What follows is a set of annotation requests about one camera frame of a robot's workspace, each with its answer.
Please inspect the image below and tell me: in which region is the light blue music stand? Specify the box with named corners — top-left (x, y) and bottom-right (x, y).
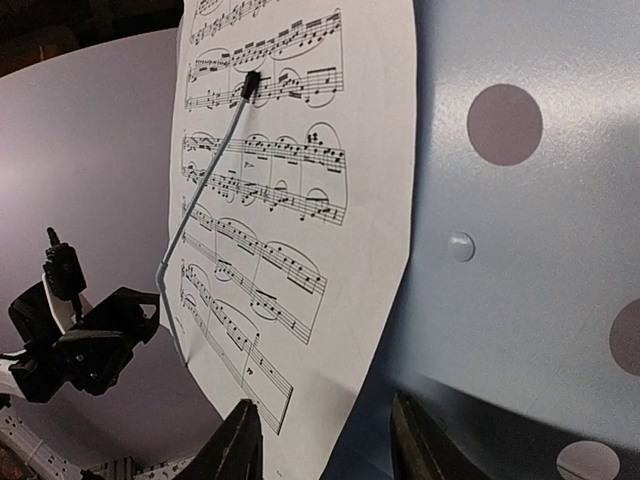
top-left (317, 1), bottom-right (639, 479)

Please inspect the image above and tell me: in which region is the white sheet music page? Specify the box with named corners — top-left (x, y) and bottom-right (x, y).
top-left (161, 1), bottom-right (417, 479)

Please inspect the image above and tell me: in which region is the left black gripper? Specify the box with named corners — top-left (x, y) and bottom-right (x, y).
top-left (8, 284), bottom-right (160, 403)

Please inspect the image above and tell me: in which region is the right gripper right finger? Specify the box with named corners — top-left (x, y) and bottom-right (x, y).
top-left (389, 391), bottom-right (490, 480)

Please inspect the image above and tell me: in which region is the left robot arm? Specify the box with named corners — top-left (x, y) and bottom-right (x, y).
top-left (1, 282), bottom-right (160, 403)

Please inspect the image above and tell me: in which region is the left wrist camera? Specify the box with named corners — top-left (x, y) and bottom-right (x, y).
top-left (42, 227), bottom-right (93, 335)

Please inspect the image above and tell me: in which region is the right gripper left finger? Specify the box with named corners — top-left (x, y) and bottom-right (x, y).
top-left (175, 399), bottom-right (263, 480)

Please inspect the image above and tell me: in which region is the aluminium front rail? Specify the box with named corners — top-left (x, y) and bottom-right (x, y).
top-left (1, 406), bottom-right (194, 479)

